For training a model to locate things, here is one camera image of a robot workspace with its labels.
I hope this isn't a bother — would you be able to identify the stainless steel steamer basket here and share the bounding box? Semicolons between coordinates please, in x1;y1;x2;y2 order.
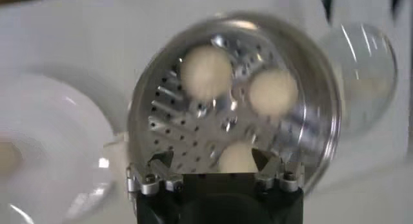
127;12;342;196

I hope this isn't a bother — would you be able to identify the white steamed baozi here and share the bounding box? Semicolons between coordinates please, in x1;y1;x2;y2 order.
217;143;259;174
179;46;233;99
248;68;299;116
0;141;22;178

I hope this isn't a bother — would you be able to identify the white round plate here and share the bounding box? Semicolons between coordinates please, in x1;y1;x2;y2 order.
0;72;117;224

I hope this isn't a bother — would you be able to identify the round glass pot lid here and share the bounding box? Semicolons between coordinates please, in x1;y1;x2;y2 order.
322;23;398;136

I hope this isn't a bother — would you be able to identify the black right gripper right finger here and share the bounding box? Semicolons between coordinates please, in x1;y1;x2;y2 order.
251;147;305;194

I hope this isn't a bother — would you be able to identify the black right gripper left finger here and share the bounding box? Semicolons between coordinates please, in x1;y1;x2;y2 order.
126;150;185;196

